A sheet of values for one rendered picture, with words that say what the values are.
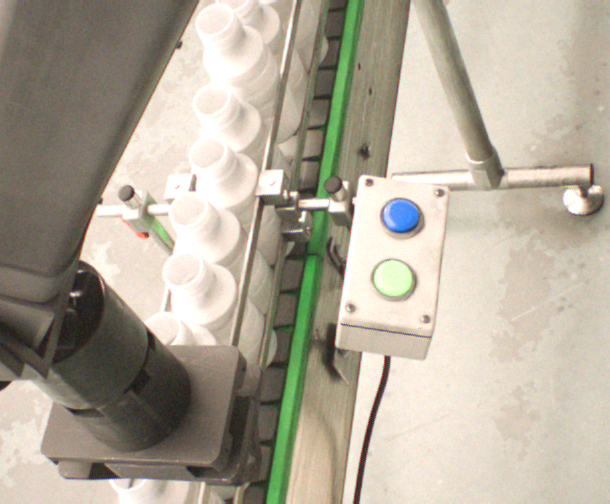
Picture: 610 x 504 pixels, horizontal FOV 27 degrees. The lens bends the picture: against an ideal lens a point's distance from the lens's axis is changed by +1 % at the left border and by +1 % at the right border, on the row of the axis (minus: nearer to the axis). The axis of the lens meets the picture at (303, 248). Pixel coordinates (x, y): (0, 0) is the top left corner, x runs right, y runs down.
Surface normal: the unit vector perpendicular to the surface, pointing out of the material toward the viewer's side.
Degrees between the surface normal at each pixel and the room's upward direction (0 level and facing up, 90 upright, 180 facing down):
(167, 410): 90
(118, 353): 90
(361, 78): 90
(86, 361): 90
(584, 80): 0
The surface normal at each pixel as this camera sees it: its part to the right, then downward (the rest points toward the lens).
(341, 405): 0.94, -0.02
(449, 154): -0.30, -0.48
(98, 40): -0.09, 0.88
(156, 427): 0.59, 0.58
